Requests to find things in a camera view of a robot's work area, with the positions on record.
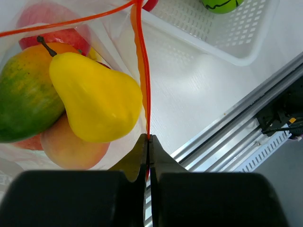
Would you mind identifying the white slotted cable duct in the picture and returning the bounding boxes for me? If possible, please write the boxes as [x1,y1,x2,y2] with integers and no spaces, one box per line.
[233,131,292,173]

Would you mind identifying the yellow pear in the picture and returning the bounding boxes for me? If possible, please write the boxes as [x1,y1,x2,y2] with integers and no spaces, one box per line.
[37,36,143,143]

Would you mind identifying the red tomato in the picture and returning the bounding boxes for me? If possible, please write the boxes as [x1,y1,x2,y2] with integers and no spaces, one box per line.
[16,0,91,56]

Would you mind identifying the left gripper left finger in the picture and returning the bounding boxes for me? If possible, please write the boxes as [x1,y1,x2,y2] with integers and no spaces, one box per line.
[0,134,147,227]

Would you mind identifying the red apple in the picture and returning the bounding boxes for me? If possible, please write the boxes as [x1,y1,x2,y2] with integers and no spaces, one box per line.
[142,0,158,12]

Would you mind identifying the aluminium rail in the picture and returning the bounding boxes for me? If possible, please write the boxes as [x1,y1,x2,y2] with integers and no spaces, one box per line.
[144,52,303,227]

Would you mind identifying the clear zip bag orange zipper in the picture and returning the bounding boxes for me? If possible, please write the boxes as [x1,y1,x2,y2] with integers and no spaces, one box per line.
[0,0,151,185]

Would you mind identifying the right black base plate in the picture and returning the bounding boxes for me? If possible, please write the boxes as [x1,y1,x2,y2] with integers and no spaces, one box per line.
[256,78,303,139]

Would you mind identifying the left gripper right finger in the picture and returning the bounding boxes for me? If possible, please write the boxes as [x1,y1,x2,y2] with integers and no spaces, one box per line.
[149,135,288,227]

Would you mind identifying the orange green mango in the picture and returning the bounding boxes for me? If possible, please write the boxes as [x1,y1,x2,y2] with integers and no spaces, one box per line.
[0,44,65,143]

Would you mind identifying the peach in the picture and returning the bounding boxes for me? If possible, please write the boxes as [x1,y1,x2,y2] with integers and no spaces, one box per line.
[40,114,110,170]

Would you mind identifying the white plastic basket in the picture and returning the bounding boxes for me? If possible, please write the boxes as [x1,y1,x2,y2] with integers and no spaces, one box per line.
[142,0,279,66]

